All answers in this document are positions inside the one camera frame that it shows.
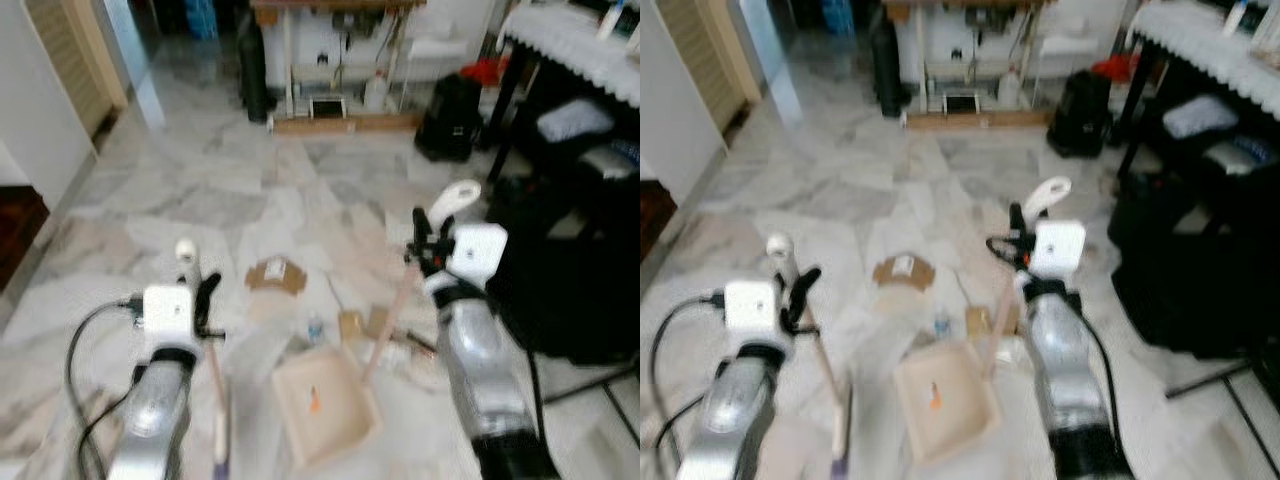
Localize black backpack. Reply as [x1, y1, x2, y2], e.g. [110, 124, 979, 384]
[414, 71, 487, 164]
[1046, 69, 1117, 160]

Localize large black bag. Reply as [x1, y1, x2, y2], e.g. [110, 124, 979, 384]
[489, 94, 641, 367]
[1109, 94, 1280, 362]

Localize beige dustpan with long handle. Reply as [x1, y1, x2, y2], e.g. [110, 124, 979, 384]
[892, 175, 1074, 464]
[271, 179, 484, 470]

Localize wooden broom with white grip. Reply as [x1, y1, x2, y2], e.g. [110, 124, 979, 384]
[765, 232, 852, 473]
[174, 237, 234, 473]

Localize brown cardboard piece with label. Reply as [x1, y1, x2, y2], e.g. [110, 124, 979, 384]
[871, 253, 937, 294]
[244, 256, 310, 299]

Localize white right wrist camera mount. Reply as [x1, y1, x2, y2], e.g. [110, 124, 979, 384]
[1029, 219, 1089, 282]
[446, 222, 509, 292]

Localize red cloth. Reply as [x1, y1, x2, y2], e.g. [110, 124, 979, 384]
[461, 56, 512, 90]
[1089, 54, 1142, 87]

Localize thin brown wooden stick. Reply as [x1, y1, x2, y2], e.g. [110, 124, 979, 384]
[394, 329, 439, 357]

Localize tall black cylinder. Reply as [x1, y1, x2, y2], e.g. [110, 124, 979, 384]
[236, 8, 270, 125]
[869, 8, 902, 120]

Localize blue plastic crate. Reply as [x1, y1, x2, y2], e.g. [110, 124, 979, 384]
[184, 0, 217, 42]
[819, 0, 854, 40]

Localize small plain cardboard piece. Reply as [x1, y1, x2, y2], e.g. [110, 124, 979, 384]
[337, 307, 392, 347]
[964, 306, 1022, 342]

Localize black metal stand legs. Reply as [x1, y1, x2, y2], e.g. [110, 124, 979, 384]
[1164, 359, 1280, 452]
[539, 359, 641, 447]

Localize long wooden plank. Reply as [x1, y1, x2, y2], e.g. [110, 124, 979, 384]
[271, 111, 422, 137]
[904, 107, 1052, 132]

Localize wooden louvre door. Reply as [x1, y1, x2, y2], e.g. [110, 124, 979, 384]
[659, 0, 762, 132]
[24, 0, 130, 137]

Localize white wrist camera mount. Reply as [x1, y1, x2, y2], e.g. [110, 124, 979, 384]
[142, 284, 197, 352]
[446, 222, 509, 292]
[1029, 219, 1089, 282]
[724, 279, 782, 347]

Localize white framed wooden workbench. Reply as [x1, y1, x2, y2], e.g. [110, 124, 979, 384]
[884, 0, 1052, 117]
[249, 0, 427, 122]

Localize table with white lace cloth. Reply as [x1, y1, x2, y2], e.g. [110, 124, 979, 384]
[1119, 0, 1280, 181]
[499, 0, 641, 181]

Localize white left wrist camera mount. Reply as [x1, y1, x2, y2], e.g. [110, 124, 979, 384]
[724, 279, 782, 347]
[142, 284, 197, 352]

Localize white folding chair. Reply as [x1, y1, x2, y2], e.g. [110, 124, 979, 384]
[404, 34, 472, 102]
[1034, 34, 1102, 97]

